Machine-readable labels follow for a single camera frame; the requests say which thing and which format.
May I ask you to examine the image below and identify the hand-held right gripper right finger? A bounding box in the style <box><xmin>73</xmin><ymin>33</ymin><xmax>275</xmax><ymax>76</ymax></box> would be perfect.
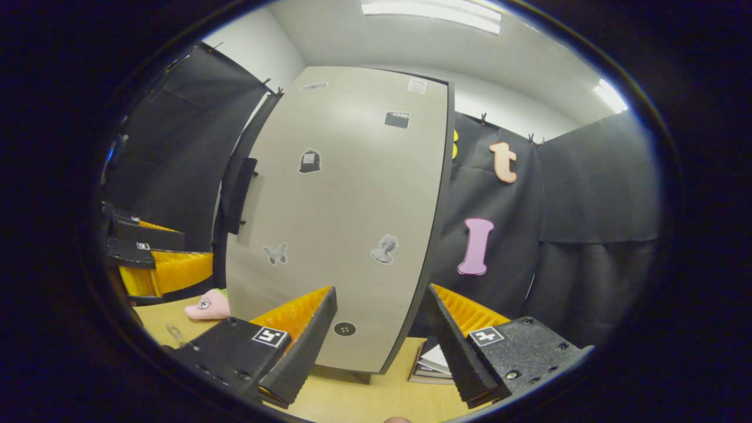
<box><xmin>423</xmin><ymin>284</ymin><xmax>592</xmax><ymax>410</ymax></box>

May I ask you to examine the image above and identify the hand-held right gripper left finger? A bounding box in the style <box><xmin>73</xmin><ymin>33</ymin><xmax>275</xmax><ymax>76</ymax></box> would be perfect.
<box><xmin>170</xmin><ymin>286</ymin><xmax>339</xmax><ymax>409</ymax></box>

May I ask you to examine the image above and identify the black cabinet door handle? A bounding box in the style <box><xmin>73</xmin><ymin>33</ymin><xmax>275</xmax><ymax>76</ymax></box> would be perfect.
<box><xmin>228</xmin><ymin>157</ymin><xmax>259</xmax><ymax>236</ymax></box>

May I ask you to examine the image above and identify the grey thick book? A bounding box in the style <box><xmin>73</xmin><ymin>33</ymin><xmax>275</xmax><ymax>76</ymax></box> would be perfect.
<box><xmin>408</xmin><ymin>361</ymin><xmax>454</xmax><ymax>386</ymax></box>

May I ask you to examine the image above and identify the pink plush toy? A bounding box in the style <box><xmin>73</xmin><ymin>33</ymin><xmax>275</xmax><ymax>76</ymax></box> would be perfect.
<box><xmin>184</xmin><ymin>288</ymin><xmax>231</xmax><ymax>321</ymax></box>

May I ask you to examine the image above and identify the black backdrop cloth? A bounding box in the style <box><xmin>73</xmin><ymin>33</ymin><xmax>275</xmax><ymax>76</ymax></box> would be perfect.
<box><xmin>97</xmin><ymin>41</ymin><xmax>662</xmax><ymax>353</ymax></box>

